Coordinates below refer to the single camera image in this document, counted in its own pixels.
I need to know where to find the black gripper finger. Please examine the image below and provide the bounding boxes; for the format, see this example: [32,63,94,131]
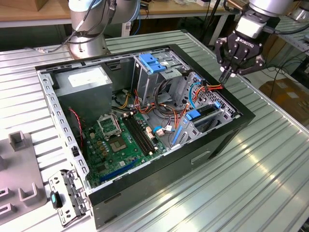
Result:
[224,57,266,83]
[215,38,230,84]

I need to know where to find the orange red power wire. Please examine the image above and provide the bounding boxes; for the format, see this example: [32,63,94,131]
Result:
[192,81,225,98]

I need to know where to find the blue data wire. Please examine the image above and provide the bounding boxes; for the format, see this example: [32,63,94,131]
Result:
[188,81,202,110]

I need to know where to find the perforated metal disk bay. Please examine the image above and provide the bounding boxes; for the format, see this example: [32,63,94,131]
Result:
[169,72,237,148]

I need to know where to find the brown cardboard box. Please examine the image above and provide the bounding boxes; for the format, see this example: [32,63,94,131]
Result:
[259,77,309,123]

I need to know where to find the metal slat side table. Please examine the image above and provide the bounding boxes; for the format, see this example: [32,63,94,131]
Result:
[265,16,309,71]

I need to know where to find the blue drive cage latch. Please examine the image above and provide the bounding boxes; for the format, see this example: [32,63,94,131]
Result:
[139,53,167,74]

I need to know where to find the grey metal drive cage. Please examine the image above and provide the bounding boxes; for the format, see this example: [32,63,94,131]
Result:
[131,51,191,108]

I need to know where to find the black RAM slot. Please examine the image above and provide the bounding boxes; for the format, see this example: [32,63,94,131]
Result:
[122,116,150,157]
[128,115,156,153]

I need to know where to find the metal socket cover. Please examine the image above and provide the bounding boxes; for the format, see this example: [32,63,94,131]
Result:
[97,115,122,140]

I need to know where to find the black open PC case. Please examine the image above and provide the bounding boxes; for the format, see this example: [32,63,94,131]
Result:
[34,43,256,230]

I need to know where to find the green motherboard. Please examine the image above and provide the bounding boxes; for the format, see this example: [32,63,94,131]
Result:
[82,112,168,189]

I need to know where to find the CPU socket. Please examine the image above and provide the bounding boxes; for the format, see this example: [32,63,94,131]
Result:
[108,136,128,154]

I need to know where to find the grey power supply unit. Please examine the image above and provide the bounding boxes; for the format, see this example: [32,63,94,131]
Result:
[53,65,113,124]

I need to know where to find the blue expansion slot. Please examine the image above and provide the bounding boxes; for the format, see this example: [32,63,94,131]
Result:
[98,158,140,183]

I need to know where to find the wooden desk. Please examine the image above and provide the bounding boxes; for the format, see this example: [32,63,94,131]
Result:
[0,0,242,28]

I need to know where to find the grey parts rack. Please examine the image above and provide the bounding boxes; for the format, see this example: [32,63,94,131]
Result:
[0,130,48,218]

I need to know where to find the black camera cable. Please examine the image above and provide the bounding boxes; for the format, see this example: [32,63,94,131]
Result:
[263,24,309,36]

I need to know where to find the thick black cable loop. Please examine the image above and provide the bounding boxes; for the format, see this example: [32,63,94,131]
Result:
[155,79,175,112]

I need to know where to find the red orange wire bundle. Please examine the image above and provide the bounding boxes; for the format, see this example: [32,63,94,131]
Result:
[134,89,155,115]

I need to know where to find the yellow black wire bundle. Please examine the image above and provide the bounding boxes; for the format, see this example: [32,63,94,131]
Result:
[118,93,131,110]

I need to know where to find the arm cable with metal plug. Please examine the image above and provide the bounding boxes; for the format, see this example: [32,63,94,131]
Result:
[28,0,114,53]

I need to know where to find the red black fan wire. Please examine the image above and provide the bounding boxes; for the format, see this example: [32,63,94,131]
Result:
[68,107,84,148]

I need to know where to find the hinged metal slot bracket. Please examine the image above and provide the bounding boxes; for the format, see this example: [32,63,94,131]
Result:
[48,169,90,228]

